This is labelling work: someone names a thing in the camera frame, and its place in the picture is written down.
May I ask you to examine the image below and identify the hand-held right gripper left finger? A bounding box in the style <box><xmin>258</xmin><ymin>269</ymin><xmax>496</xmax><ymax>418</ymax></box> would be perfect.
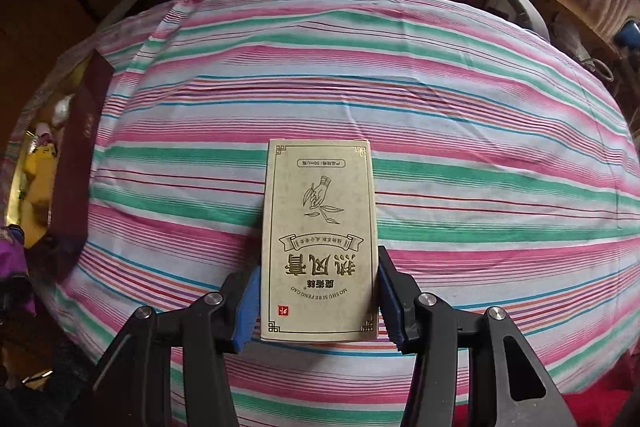
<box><xmin>75</xmin><ymin>264</ymin><xmax>263</xmax><ymax>427</ymax></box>

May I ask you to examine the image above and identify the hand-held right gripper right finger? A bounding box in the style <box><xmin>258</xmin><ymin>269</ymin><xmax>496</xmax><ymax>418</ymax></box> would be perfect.
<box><xmin>377</xmin><ymin>246</ymin><xmax>571</xmax><ymax>427</ymax></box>

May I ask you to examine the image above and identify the beige printed carton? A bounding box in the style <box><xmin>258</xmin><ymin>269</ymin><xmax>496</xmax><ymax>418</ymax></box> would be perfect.
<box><xmin>260</xmin><ymin>138</ymin><xmax>379</xmax><ymax>342</ymax></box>

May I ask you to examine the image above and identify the dark red box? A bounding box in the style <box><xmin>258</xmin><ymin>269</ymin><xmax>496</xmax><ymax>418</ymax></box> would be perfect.
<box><xmin>7</xmin><ymin>49</ymin><xmax>114</xmax><ymax>253</ymax></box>

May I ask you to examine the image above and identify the striped tablecloth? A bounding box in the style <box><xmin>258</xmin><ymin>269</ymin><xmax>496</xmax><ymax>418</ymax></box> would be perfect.
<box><xmin>10</xmin><ymin>0</ymin><xmax>640</xmax><ymax>427</ymax></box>

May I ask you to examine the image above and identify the yellow packet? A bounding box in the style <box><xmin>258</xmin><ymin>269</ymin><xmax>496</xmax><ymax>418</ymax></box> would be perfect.
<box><xmin>24</xmin><ymin>147</ymin><xmax>58</xmax><ymax>192</ymax></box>
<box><xmin>22</xmin><ymin>189</ymin><xmax>51</xmax><ymax>248</ymax></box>

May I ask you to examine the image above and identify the person's purple clothing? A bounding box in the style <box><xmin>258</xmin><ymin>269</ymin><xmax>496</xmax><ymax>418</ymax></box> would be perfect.
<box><xmin>0</xmin><ymin>224</ymin><xmax>38</xmax><ymax>323</ymax></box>

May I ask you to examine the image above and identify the red cloth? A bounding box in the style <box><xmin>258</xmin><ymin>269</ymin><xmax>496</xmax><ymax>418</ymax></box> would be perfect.
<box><xmin>565</xmin><ymin>357</ymin><xmax>640</xmax><ymax>427</ymax></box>

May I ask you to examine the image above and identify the wooden side table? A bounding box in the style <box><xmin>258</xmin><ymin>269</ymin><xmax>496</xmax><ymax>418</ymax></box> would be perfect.
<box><xmin>487</xmin><ymin>0</ymin><xmax>640</xmax><ymax>72</ymax></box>

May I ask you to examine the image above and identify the blue lamp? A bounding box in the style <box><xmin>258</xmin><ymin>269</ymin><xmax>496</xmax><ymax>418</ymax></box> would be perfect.
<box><xmin>615</xmin><ymin>19</ymin><xmax>640</xmax><ymax>46</ymax></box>

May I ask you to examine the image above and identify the white wire frame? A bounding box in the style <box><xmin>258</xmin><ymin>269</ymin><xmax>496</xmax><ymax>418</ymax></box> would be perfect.
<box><xmin>585</xmin><ymin>57</ymin><xmax>614</xmax><ymax>84</ymax></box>

